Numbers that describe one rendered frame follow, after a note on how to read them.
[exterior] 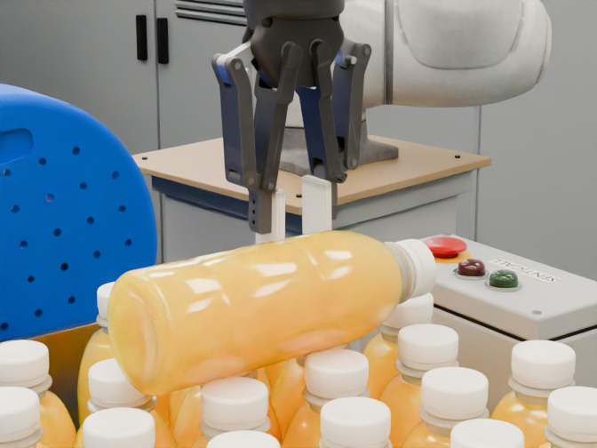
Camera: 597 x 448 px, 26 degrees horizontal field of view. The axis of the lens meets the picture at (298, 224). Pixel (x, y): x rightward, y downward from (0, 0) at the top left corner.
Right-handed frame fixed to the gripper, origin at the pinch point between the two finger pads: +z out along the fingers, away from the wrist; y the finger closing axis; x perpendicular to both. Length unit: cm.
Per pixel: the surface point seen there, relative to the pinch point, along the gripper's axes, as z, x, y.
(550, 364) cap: 2.0, 27.6, 1.1
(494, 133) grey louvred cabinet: 29, -115, -138
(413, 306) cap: 2.0, 14.8, 0.7
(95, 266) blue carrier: 5.9, -17.0, 8.4
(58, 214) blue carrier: 0.8, -17.0, 11.6
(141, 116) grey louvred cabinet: 41, -228, -117
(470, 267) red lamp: 2.8, 8.9, -10.3
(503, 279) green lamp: 2.9, 12.5, -10.3
